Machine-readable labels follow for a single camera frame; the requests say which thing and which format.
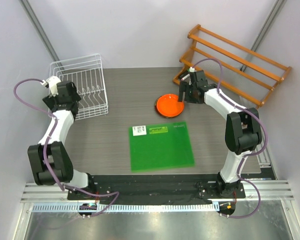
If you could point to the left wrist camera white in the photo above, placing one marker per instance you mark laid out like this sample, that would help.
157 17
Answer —
51 83

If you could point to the green cutting mat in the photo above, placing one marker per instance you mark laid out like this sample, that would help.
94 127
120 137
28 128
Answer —
160 147

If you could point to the perforated cable duct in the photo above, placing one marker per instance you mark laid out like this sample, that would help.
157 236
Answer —
80 207

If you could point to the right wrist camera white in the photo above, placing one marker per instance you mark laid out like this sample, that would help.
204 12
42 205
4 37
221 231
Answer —
191 72

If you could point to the orange wooden shelf rack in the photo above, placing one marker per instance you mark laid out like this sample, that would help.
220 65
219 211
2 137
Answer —
249 77

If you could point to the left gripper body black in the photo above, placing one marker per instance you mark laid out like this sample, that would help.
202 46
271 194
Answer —
51 101

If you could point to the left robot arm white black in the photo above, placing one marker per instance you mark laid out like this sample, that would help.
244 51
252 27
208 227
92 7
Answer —
49 158

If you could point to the aluminium rail frame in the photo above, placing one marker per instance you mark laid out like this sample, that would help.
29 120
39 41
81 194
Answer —
269 190

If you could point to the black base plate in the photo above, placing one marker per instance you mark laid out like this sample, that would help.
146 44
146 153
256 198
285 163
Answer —
163 189

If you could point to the white wire dish rack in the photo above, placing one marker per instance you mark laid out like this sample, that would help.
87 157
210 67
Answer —
86 72

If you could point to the green capped marker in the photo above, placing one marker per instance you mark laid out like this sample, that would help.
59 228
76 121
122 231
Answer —
183 76

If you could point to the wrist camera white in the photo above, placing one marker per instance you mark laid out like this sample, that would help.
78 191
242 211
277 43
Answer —
191 72
51 83

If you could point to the orange plate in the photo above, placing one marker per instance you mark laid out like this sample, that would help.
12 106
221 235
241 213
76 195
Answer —
170 106

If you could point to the yellow patterned plate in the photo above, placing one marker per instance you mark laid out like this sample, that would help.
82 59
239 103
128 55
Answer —
157 110

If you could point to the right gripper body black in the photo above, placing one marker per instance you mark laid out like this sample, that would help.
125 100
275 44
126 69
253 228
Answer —
190 95

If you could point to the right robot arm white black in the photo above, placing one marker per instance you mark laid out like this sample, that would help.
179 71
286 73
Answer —
242 129

